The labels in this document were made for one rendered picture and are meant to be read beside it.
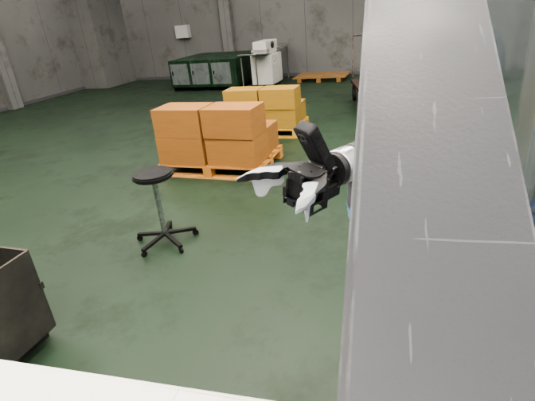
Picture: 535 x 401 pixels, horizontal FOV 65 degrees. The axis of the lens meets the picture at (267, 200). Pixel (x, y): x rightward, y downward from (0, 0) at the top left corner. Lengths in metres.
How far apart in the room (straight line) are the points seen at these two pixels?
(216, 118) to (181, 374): 2.88
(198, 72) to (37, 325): 8.67
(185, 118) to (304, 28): 7.24
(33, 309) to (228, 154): 2.68
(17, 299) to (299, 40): 10.00
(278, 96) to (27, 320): 4.34
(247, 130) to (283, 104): 1.62
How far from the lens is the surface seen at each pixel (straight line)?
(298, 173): 0.78
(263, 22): 11.95
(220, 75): 10.51
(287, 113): 6.05
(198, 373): 2.47
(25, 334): 2.81
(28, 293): 2.75
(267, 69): 10.24
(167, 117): 4.91
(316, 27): 11.51
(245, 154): 4.61
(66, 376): 0.31
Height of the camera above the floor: 1.75
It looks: 25 degrees down
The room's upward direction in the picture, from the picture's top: 5 degrees counter-clockwise
